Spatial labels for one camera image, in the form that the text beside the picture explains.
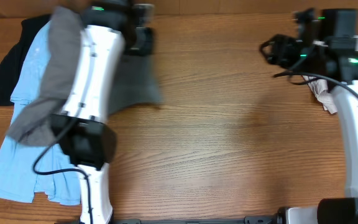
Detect grey shorts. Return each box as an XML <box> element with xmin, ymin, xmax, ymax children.
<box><xmin>6</xmin><ymin>6</ymin><xmax>162</xmax><ymax>146</ymax></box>

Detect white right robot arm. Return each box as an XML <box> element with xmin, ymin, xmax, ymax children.
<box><xmin>260</xmin><ymin>8</ymin><xmax>358</xmax><ymax>224</ymax></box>

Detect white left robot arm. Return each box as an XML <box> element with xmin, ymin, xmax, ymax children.
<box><xmin>50</xmin><ymin>1</ymin><xmax>133</xmax><ymax>223</ymax></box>

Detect beige folded shorts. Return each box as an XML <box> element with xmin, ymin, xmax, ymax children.
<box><xmin>303</xmin><ymin>34</ymin><xmax>358</xmax><ymax>114</ymax></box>

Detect black garment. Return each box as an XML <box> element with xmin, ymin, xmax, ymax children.
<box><xmin>0</xmin><ymin>14</ymin><xmax>51</xmax><ymax>106</ymax></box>

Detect light blue shirt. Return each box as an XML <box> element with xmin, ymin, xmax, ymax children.
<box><xmin>0</xmin><ymin>24</ymin><xmax>80</xmax><ymax>206</ymax></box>

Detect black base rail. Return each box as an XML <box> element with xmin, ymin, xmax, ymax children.
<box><xmin>113</xmin><ymin>215</ymin><xmax>287</xmax><ymax>224</ymax></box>

